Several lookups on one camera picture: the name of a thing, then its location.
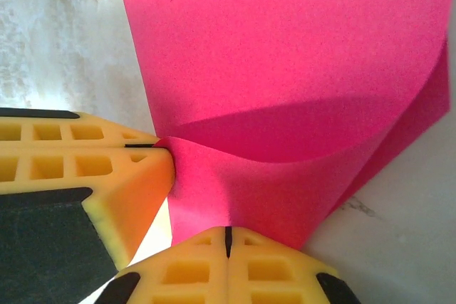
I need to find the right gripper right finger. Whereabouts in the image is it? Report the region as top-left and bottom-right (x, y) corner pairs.
(226, 226), (361, 304)

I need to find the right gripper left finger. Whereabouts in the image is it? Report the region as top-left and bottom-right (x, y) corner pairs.
(95, 225), (229, 304)

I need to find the pink square paper sheet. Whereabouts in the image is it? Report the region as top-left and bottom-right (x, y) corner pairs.
(113, 0), (452, 250)

